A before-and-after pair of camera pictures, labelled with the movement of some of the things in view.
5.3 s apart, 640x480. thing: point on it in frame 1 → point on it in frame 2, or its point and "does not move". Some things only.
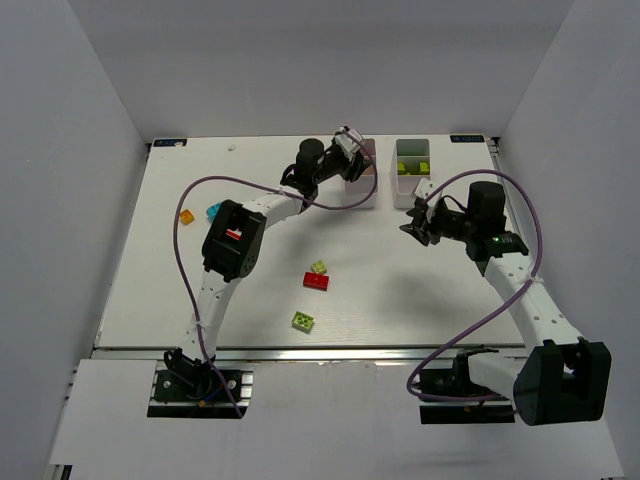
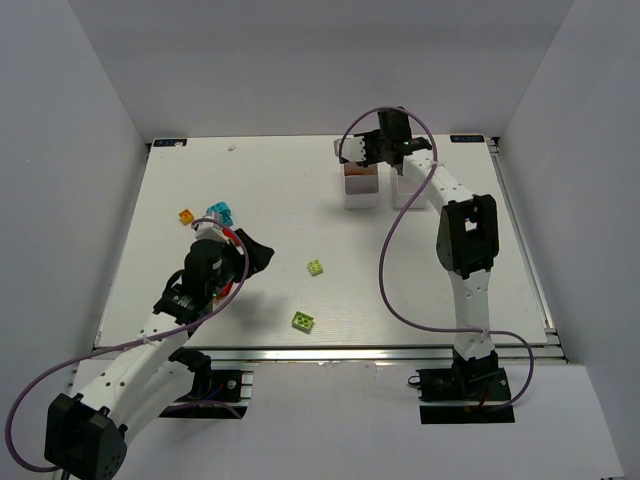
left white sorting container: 363,184 does not move
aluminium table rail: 334,353 does not move
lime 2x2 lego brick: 302,321 does not move
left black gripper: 351,163 → 241,251
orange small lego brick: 186,216 does not move
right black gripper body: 430,225 → 376,147
